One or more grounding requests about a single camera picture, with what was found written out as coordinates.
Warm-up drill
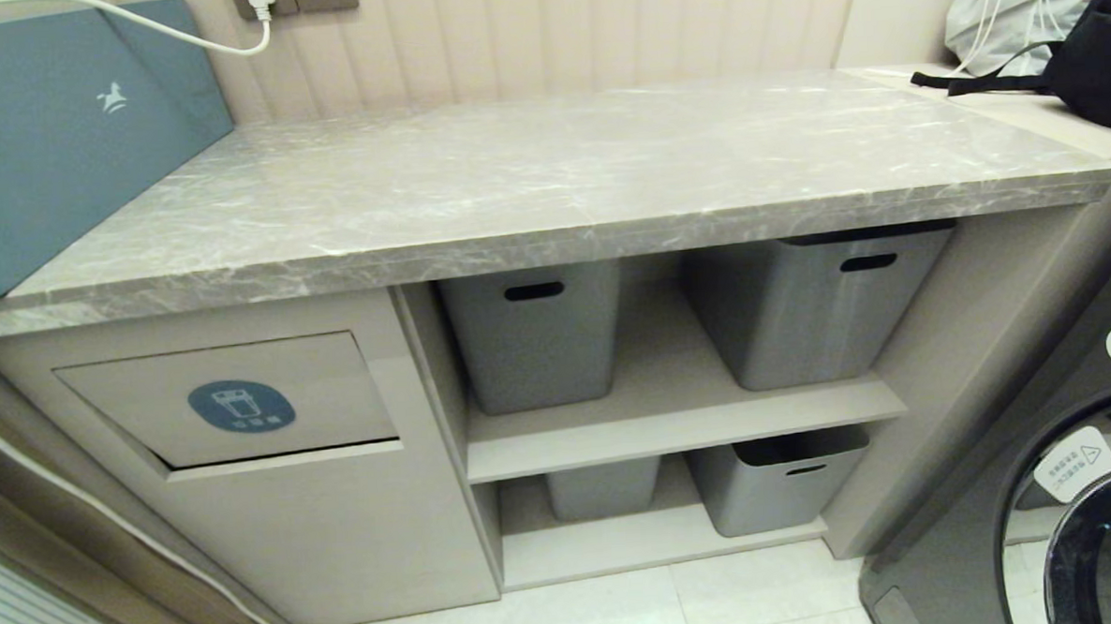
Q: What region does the teal box with horse logo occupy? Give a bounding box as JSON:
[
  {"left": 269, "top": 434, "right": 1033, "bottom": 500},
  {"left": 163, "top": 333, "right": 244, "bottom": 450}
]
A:
[{"left": 0, "top": 0, "right": 243, "bottom": 307}]

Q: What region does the thin white floor cable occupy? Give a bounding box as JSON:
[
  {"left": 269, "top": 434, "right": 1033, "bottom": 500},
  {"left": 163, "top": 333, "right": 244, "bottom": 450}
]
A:
[{"left": 0, "top": 385, "right": 300, "bottom": 624}]

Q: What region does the beige cabinet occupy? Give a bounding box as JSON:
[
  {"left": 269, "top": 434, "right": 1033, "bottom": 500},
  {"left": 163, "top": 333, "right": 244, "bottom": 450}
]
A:
[{"left": 0, "top": 203, "right": 1111, "bottom": 624}]

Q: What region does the wide grey storage bin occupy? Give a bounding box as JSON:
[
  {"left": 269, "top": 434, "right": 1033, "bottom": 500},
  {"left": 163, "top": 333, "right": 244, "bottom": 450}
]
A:
[
  {"left": 686, "top": 426, "right": 876, "bottom": 541},
  {"left": 680, "top": 221, "right": 965, "bottom": 395}
]

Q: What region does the white power cable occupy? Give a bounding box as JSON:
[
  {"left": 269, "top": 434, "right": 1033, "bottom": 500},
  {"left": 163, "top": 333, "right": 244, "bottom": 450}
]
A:
[{"left": 0, "top": 0, "right": 275, "bottom": 68}]

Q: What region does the beige trash flap door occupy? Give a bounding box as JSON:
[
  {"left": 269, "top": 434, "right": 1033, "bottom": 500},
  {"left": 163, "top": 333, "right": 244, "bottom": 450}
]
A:
[{"left": 52, "top": 330, "right": 402, "bottom": 475}]

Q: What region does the light grey fabric bag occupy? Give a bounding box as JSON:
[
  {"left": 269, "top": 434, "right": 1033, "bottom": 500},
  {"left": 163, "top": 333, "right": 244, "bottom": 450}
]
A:
[{"left": 941, "top": 0, "right": 1111, "bottom": 79}]

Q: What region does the narrow grey storage bin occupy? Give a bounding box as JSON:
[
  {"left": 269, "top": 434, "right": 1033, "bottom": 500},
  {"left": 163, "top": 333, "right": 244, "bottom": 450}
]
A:
[
  {"left": 437, "top": 260, "right": 629, "bottom": 418},
  {"left": 544, "top": 456, "right": 664, "bottom": 523}
]

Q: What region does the white drawstring cord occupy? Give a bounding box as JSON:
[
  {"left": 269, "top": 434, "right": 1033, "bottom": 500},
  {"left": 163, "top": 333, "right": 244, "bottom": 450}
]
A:
[{"left": 947, "top": 0, "right": 1069, "bottom": 73}]

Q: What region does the blue round bin sticker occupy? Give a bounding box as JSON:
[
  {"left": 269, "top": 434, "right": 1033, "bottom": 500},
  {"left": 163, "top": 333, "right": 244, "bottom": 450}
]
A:
[{"left": 187, "top": 377, "right": 297, "bottom": 436}]

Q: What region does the black backpack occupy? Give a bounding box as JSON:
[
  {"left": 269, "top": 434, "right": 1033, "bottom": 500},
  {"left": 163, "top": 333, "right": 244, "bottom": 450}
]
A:
[{"left": 906, "top": 0, "right": 1111, "bottom": 141}]

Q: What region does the dark grey washing machine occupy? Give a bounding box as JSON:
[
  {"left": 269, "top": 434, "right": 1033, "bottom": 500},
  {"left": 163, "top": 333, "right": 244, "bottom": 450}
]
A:
[{"left": 839, "top": 152, "right": 1111, "bottom": 624}]

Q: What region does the white warning sticker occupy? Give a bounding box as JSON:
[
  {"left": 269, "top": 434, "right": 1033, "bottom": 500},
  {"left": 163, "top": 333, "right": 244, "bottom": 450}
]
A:
[{"left": 1030, "top": 423, "right": 1111, "bottom": 506}]

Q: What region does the beige shelf board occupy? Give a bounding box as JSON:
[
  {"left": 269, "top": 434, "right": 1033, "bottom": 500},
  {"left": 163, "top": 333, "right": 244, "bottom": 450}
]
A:
[{"left": 462, "top": 371, "right": 911, "bottom": 484}]

